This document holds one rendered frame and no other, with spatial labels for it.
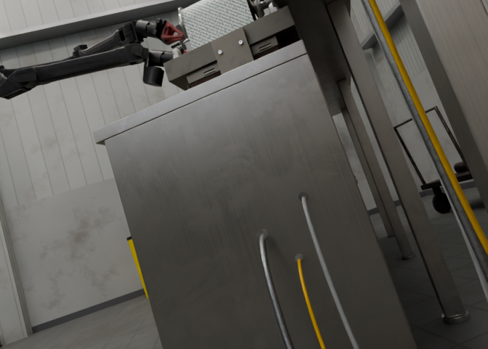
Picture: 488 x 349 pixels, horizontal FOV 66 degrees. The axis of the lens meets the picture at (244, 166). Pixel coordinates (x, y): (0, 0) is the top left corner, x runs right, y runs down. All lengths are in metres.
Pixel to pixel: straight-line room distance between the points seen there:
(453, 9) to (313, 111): 0.55
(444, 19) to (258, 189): 0.64
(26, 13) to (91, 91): 1.49
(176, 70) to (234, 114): 0.26
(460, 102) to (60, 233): 5.30
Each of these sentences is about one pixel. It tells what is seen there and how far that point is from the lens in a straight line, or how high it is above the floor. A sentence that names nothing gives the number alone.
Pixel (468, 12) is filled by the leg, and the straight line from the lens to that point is 0.49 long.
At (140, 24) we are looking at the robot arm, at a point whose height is 1.35.
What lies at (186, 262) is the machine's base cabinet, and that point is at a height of 0.45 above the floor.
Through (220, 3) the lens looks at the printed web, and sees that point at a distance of 1.43.
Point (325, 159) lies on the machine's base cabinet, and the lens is 0.96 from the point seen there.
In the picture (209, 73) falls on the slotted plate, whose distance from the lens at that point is 1.15.
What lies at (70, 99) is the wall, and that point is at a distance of 5.85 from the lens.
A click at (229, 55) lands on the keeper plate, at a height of 0.96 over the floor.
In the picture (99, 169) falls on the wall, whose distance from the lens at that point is 5.50.
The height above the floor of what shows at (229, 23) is 1.16.
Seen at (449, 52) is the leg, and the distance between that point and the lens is 0.47.
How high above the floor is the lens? 0.51
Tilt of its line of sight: 8 degrees up
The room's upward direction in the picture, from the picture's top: 18 degrees counter-clockwise
